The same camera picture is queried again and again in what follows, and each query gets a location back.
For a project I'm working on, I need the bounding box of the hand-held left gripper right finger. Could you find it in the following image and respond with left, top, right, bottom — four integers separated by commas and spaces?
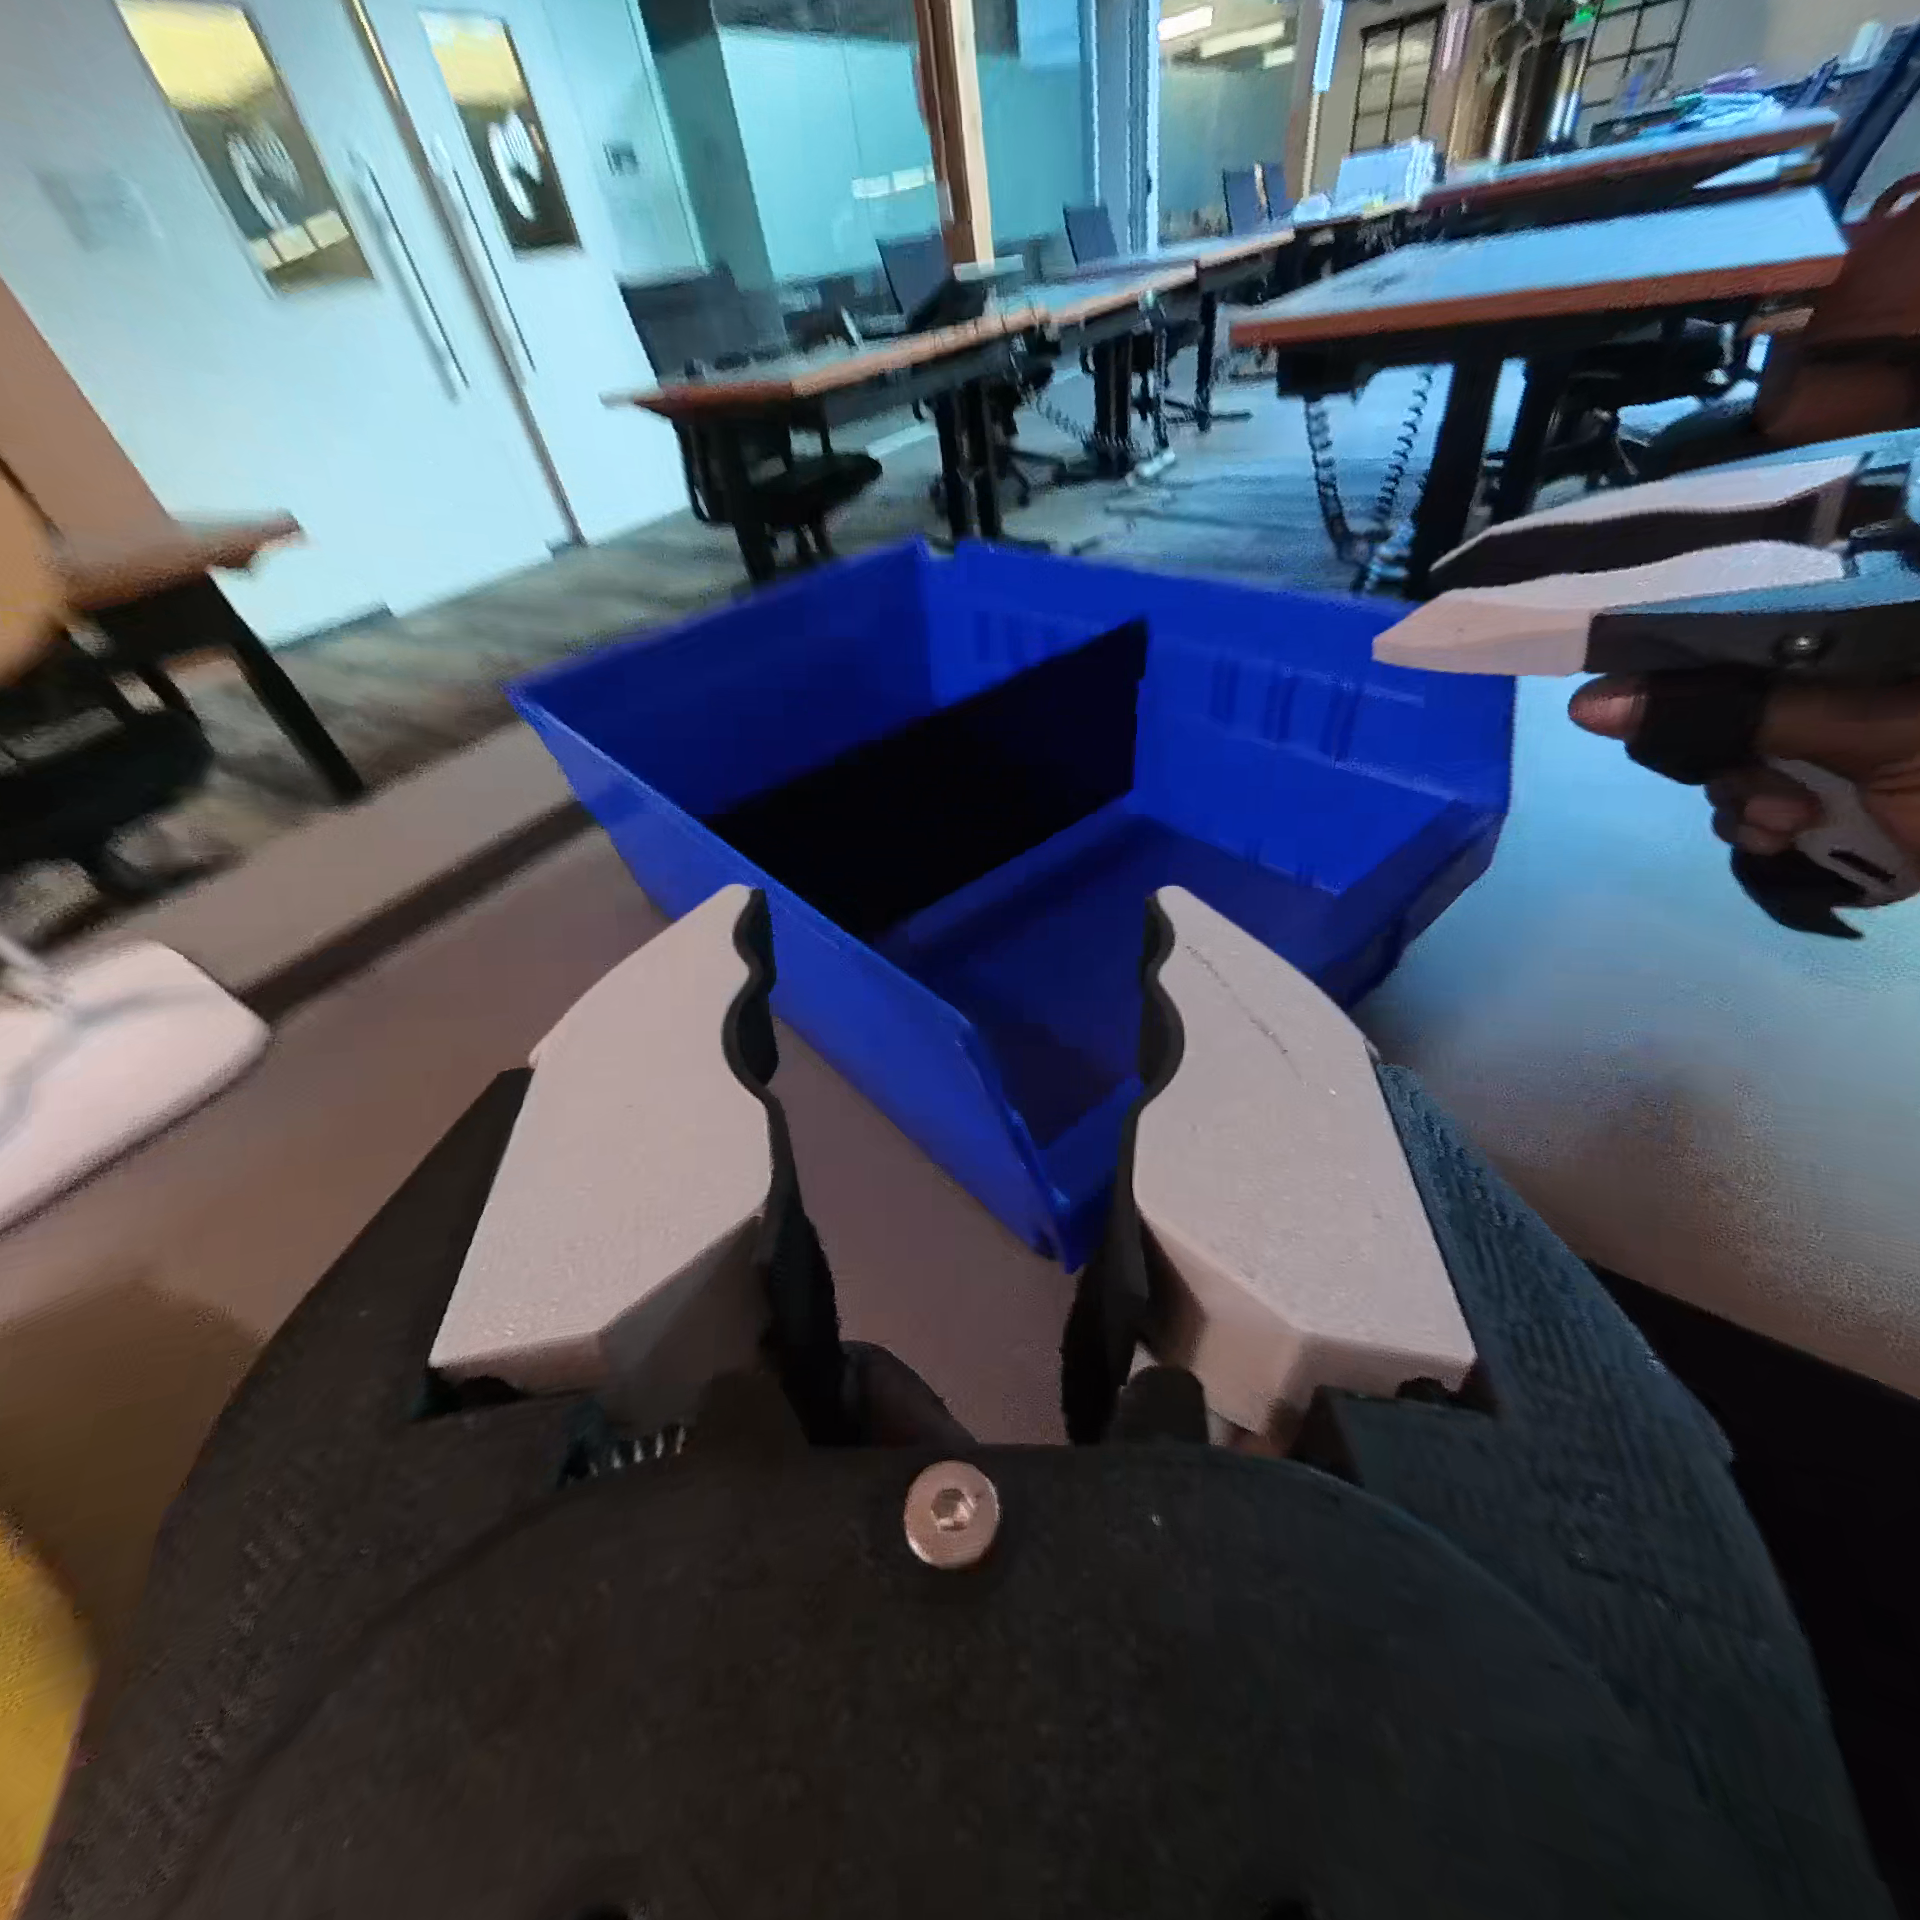
1065, 884, 1480, 1449

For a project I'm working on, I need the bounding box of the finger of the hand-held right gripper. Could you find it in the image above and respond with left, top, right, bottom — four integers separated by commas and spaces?
1429, 453, 1866, 594
1368, 540, 1851, 680

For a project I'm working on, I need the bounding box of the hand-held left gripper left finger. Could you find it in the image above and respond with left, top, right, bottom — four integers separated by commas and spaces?
427, 884, 847, 1446

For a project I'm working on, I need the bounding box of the blue plastic bin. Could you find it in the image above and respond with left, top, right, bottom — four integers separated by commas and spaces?
506, 535, 1518, 1273

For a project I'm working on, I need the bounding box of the yellow plastic bin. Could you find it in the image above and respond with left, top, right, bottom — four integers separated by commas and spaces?
0, 1514, 99, 1892

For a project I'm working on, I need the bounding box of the person's right forearm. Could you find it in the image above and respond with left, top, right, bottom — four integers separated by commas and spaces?
1753, 172, 1920, 452

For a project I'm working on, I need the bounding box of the grey desk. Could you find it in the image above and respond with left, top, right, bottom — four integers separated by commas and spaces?
0, 659, 1920, 1518

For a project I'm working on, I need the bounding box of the wooden office table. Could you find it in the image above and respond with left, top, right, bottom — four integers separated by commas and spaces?
600, 224, 1309, 587
1226, 186, 1851, 601

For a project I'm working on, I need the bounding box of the dark bin divider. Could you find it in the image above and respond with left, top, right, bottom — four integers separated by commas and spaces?
702, 618, 1155, 944

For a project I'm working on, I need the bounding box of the white board stand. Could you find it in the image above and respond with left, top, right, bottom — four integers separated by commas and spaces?
0, 936, 276, 1231

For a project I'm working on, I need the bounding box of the black office chair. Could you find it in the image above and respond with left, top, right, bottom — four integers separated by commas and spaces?
875, 227, 1053, 511
0, 643, 221, 909
619, 265, 889, 570

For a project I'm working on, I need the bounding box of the black coiled cable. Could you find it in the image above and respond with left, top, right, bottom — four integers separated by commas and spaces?
1302, 359, 1447, 559

